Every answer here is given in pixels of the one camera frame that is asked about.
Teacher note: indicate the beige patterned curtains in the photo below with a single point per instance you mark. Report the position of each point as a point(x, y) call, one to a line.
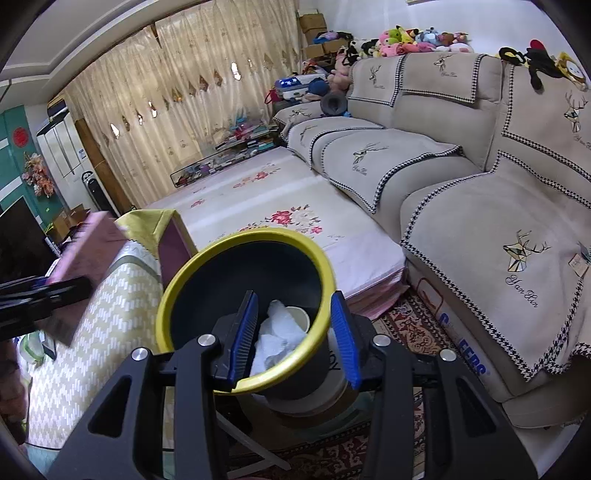
point(184, 83)

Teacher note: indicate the grey neck pillow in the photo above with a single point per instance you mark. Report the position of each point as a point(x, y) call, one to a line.
point(333, 104)

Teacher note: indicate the pink box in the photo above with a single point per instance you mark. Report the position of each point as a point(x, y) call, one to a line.
point(87, 249)

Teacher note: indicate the low glass table with books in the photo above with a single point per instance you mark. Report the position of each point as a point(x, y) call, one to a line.
point(221, 159)

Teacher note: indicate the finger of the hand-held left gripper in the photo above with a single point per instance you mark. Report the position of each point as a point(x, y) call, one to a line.
point(51, 295)

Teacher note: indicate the artificial flower bunch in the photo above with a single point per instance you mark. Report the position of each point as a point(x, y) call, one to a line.
point(38, 174)

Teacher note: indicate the black and white tower fan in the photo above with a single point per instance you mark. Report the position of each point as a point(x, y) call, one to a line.
point(97, 194)

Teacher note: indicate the white floral bed sheet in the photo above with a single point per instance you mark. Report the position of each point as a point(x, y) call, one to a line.
point(286, 212)

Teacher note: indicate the white tissue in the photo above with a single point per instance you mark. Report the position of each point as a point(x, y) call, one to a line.
point(281, 337)

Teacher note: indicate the white box with blue print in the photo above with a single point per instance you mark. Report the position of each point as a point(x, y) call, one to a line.
point(452, 332)

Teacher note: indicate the pile of plush toys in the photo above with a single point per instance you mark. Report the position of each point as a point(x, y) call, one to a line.
point(406, 39)

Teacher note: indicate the yellow table cloth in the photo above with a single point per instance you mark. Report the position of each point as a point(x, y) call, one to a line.
point(143, 226)

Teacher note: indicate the red round wall ornament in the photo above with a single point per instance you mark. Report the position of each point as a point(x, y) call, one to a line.
point(19, 137)

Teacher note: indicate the beige sofa with deer covers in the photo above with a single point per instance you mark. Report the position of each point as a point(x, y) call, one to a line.
point(461, 161)

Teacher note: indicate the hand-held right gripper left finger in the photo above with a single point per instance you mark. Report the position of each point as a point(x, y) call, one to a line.
point(242, 344)

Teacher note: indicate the red patterned rug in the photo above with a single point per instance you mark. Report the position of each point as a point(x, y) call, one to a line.
point(415, 332)

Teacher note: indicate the yellow-rimmed black trash bin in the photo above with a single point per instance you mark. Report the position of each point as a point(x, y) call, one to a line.
point(184, 277)

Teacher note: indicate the blue and white bag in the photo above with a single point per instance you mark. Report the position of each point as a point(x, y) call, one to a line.
point(295, 86)

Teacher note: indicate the black flat television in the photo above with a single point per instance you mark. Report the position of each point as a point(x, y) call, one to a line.
point(23, 240)

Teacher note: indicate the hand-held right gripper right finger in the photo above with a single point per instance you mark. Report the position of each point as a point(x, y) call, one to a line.
point(346, 344)

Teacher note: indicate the white paper cup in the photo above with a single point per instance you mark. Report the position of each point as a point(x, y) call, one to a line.
point(299, 318)

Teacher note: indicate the stack of cardboard boxes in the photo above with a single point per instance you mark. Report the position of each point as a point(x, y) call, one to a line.
point(318, 32)

